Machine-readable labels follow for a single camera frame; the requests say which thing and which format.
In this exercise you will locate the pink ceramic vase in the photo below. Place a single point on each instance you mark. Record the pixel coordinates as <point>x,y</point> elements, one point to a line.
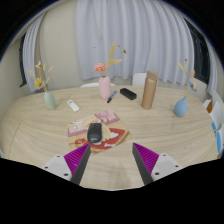
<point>105,88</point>

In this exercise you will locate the blue marker pen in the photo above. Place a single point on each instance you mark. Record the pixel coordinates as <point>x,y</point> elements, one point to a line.
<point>111,96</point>

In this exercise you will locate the small white remote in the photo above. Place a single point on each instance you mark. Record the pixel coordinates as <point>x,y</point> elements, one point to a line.
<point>73,105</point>

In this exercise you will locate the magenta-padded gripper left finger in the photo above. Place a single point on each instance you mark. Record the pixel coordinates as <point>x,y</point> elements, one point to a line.
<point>71,163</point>

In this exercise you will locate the white and blue chair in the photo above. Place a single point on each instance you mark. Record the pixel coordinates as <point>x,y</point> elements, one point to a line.
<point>217,115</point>
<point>220,140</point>

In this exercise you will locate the gold metal drink bottle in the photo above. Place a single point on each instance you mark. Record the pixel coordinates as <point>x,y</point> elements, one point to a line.
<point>149,91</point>

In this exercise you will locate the black computer mouse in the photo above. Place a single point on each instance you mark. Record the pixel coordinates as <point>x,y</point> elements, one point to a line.
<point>95,132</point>

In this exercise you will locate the dried flowers with orange bloom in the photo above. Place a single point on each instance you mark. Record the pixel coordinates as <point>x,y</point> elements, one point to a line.
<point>99,68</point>

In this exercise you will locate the yellow dried flowers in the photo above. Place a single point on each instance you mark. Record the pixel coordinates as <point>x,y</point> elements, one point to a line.
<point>38,82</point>

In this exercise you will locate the narrow white curtain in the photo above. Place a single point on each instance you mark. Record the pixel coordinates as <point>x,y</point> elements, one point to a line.
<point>212,70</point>
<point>31,50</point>

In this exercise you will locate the wide white curtain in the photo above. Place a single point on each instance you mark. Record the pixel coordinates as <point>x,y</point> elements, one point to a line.
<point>140,33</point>

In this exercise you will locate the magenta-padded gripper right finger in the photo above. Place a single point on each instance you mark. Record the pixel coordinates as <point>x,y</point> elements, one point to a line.
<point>153,163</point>

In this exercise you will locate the small black box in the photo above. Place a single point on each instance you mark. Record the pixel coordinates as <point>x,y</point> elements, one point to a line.
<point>128,93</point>

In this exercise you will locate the blue ceramic vase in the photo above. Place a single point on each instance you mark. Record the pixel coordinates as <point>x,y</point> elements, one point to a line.
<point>180,108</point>

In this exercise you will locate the green ceramic vase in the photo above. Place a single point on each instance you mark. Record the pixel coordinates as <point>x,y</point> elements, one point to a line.
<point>50,101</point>

